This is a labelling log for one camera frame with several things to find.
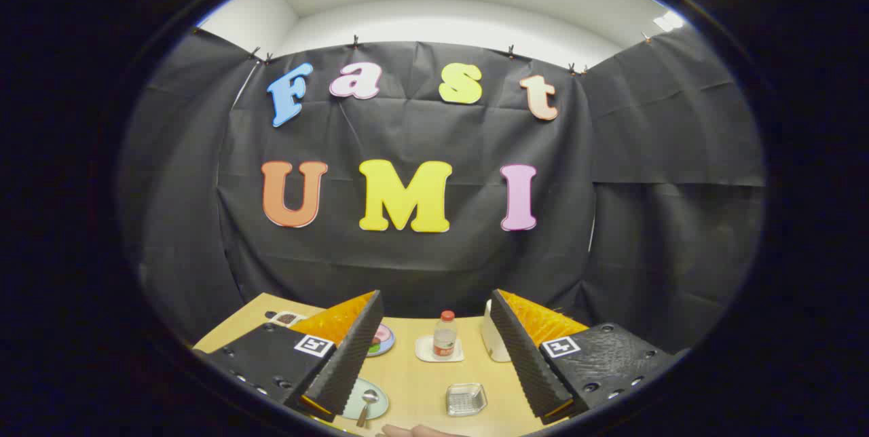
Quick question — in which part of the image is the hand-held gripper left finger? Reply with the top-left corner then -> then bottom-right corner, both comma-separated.
192,290 -> 385,423

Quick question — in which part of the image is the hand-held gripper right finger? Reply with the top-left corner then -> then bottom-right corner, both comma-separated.
489,288 -> 692,424

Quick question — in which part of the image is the metal spoon with wooden handle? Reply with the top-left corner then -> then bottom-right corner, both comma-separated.
356,389 -> 380,428

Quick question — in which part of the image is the white toaster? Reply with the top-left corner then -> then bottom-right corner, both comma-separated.
480,299 -> 511,363

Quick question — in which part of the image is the blue plate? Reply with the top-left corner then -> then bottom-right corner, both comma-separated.
367,324 -> 396,357

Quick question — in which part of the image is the light green plate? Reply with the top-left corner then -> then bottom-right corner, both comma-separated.
341,377 -> 390,421

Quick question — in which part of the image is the white square coaster tray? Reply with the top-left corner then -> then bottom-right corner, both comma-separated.
415,335 -> 465,363

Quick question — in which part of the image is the clear bottle with red cap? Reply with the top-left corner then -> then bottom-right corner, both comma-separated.
432,310 -> 458,359

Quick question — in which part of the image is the black backdrop cloth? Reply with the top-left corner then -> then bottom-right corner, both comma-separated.
119,26 -> 768,356

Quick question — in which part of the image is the metal wire basket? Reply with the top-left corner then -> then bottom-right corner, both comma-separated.
446,383 -> 488,417

